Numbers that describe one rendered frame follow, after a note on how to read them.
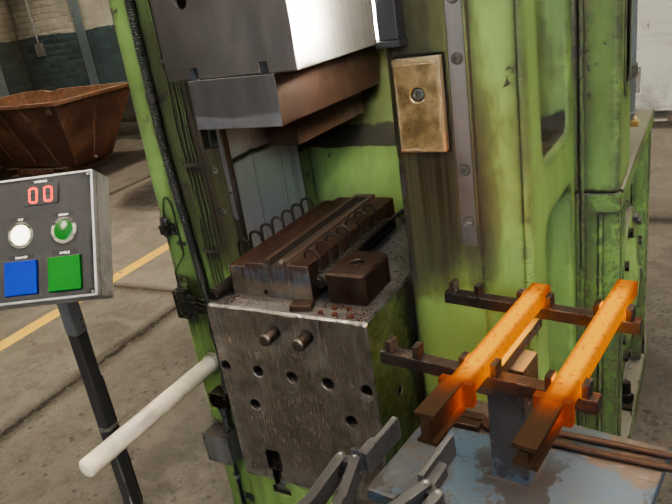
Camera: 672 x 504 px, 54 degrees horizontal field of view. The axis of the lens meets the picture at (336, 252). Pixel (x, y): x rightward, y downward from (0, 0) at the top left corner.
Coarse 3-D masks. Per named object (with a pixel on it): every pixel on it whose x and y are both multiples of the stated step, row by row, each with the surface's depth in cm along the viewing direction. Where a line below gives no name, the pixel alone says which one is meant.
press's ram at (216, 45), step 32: (160, 0) 121; (192, 0) 118; (224, 0) 115; (256, 0) 112; (288, 0) 109; (320, 0) 118; (352, 0) 128; (160, 32) 124; (192, 32) 120; (224, 32) 117; (256, 32) 114; (288, 32) 111; (320, 32) 119; (352, 32) 129; (192, 64) 123; (224, 64) 120; (256, 64) 117; (288, 64) 114
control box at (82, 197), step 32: (0, 192) 146; (32, 192) 145; (64, 192) 144; (96, 192) 145; (0, 224) 145; (32, 224) 144; (96, 224) 143; (0, 256) 144; (32, 256) 143; (96, 256) 141; (0, 288) 143; (96, 288) 140
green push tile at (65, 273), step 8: (64, 256) 141; (72, 256) 141; (80, 256) 141; (48, 264) 141; (56, 264) 141; (64, 264) 141; (72, 264) 141; (80, 264) 141; (48, 272) 141; (56, 272) 141; (64, 272) 141; (72, 272) 140; (80, 272) 140; (48, 280) 141; (56, 280) 141; (64, 280) 140; (72, 280) 140; (80, 280) 140; (48, 288) 141; (56, 288) 140; (64, 288) 140; (72, 288) 140; (80, 288) 140
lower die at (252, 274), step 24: (312, 216) 158; (360, 216) 153; (384, 216) 159; (288, 240) 145; (312, 240) 140; (336, 240) 140; (240, 264) 139; (264, 264) 134; (288, 264) 132; (312, 264) 131; (240, 288) 140; (264, 288) 137; (288, 288) 134; (312, 288) 131
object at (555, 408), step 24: (624, 288) 101; (600, 312) 96; (624, 312) 98; (600, 336) 90; (576, 360) 85; (552, 384) 81; (576, 384) 81; (552, 408) 76; (528, 432) 73; (552, 432) 76; (528, 456) 71
